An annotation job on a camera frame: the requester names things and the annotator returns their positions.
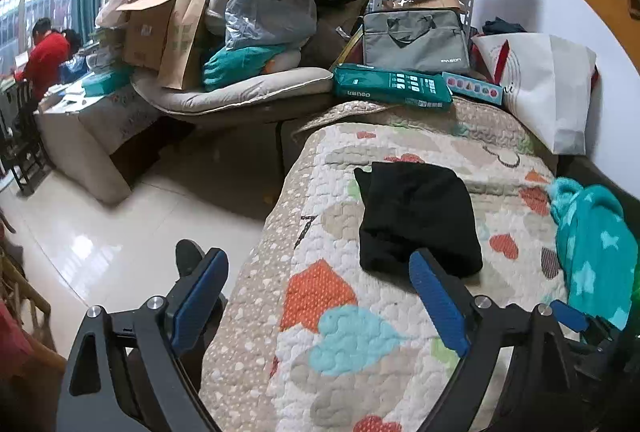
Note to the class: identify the dark wooden chair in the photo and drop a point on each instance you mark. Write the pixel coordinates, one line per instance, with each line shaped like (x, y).
(23, 153)

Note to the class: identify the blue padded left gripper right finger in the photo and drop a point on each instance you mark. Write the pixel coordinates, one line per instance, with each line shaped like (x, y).
(445, 299)

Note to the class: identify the black shoe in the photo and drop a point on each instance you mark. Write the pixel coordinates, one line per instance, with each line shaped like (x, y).
(188, 256)

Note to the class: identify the black pants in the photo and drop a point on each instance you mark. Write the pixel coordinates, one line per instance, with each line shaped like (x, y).
(410, 206)

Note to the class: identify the green cardboard box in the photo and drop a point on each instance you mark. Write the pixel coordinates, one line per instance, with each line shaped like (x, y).
(359, 82)

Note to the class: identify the grey laptop bag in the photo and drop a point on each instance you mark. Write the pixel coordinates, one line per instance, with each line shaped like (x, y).
(415, 39)

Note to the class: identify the brown cardboard box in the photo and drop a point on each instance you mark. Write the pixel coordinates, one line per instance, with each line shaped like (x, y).
(146, 31)

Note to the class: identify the grey plastic bag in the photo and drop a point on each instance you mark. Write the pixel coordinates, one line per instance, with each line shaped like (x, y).
(269, 22)

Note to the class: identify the light blue dotted box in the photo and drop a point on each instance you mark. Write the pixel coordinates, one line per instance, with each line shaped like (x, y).
(473, 88)

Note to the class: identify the person in red sweater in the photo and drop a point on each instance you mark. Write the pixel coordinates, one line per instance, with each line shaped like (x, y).
(50, 50)

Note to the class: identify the teal folded cloth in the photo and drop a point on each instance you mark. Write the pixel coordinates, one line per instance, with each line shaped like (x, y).
(227, 67)

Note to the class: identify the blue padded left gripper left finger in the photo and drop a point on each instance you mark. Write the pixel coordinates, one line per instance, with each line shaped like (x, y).
(194, 298)

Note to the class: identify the teal star fleece blanket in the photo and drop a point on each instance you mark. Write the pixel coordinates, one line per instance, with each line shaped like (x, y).
(596, 249)

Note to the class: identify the patterned quilted bedspread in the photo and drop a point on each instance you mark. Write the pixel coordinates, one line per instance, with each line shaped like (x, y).
(323, 330)

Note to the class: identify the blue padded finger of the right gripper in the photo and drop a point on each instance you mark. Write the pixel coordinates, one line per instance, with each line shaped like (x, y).
(569, 317)

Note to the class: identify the beige cushion pad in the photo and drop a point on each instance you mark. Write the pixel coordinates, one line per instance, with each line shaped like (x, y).
(247, 93)

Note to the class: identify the white paper shopping bag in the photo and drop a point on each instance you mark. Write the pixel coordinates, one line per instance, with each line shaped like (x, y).
(546, 82)

